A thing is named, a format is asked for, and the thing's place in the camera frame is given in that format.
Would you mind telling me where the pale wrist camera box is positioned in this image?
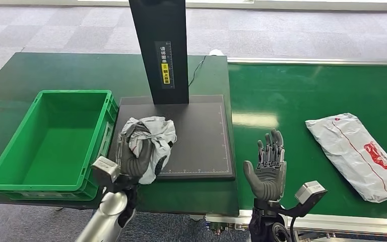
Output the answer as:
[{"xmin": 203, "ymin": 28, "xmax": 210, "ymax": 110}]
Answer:
[
  {"xmin": 91, "ymin": 156, "xmax": 121, "ymax": 194},
  {"xmin": 273, "ymin": 180, "xmax": 328, "ymax": 218}
]

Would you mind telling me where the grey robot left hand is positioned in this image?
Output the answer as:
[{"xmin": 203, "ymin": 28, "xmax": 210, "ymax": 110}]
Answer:
[{"xmin": 116, "ymin": 122, "xmax": 155, "ymax": 179}]

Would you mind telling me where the dark green table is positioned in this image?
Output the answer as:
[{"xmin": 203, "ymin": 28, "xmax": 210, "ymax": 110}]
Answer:
[{"xmin": 0, "ymin": 52, "xmax": 240, "ymax": 216}]

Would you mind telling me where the grey poly mailer package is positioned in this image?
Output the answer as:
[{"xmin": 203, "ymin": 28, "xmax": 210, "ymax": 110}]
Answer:
[
  {"xmin": 305, "ymin": 112, "xmax": 387, "ymax": 203},
  {"xmin": 118, "ymin": 116, "xmax": 177, "ymax": 186}
]

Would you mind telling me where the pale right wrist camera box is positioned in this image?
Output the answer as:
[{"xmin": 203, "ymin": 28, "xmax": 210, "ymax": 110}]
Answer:
[{"xmin": 273, "ymin": 180, "xmax": 328, "ymax": 218}]

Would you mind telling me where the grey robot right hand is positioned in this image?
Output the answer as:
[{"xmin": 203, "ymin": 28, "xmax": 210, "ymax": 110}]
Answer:
[{"xmin": 242, "ymin": 129, "xmax": 287, "ymax": 202}]

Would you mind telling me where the thin black cable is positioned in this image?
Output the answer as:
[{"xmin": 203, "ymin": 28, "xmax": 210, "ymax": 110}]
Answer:
[{"xmin": 188, "ymin": 55, "xmax": 207, "ymax": 88}]

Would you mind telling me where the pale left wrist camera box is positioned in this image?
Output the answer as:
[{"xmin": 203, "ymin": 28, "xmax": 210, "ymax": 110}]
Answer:
[{"xmin": 91, "ymin": 156, "xmax": 121, "ymax": 194}]

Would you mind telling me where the yellow black label sticker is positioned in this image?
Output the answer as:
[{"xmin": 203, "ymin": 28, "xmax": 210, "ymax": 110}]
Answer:
[{"xmin": 154, "ymin": 41, "xmax": 175, "ymax": 90}]

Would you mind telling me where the green conveyor belt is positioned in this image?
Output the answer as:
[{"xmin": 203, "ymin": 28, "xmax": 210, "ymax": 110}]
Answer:
[{"xmin": 205, "ymin": 57, "xmax": 387, "ymax": 235}]

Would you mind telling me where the green plastic crate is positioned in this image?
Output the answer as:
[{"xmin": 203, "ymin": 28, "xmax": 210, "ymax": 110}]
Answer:
[{"xmin": 0, "ymin": 89, "xmax": 119, "ymax": 202}]

